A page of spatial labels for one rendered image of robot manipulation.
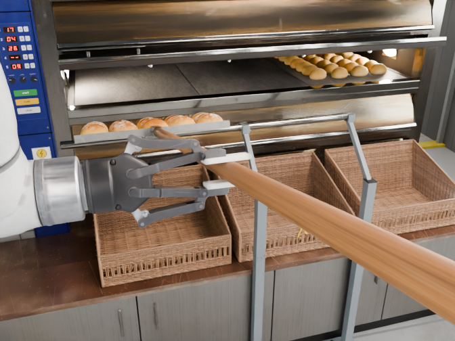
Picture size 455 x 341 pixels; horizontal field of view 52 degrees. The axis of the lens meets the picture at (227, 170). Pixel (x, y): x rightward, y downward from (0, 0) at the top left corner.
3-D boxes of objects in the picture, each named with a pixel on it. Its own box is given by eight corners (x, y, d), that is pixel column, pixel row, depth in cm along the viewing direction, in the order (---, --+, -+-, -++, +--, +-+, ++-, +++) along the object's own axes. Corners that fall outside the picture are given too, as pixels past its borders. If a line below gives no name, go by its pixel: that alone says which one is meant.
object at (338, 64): (271, 57, 301) (271, 48, 298) (338, 53, 313) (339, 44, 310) (312, 80, 248) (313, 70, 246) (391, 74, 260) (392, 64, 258)
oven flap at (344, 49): (59, 70, 183) (62, 67, 201) (445, 46, 228) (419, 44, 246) (58, 64, 182) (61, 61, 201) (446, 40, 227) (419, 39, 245)
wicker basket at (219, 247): (95, 226, 230) (87, 176, 218) (206, 210, 245) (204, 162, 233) (100, 289, 189) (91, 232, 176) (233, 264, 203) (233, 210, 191)
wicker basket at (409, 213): (317, 193, 261) (322, 148, 249) (405, 181, 275) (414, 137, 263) (363, 241, 219) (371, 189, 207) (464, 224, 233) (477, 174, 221)
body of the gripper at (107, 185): (81, 153, 67) (146, 147, 69) (89, 211, 68) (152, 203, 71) (79, 160, 60) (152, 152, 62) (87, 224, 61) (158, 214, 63)
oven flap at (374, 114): (76, 163, 216) (70, 120, 213) (411, 126, 260) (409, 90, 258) (76, 164, 211) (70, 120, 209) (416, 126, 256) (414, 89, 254)
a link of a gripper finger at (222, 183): (206, 185, 67) (207, 189, 67) (253, 179, 69) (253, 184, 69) (202, 181, 70) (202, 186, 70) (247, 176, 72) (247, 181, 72)
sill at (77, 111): (68, 114, 212) (67, 105, 210) (411, 84, 257) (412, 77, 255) (68, 118, 206) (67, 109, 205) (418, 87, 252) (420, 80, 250)
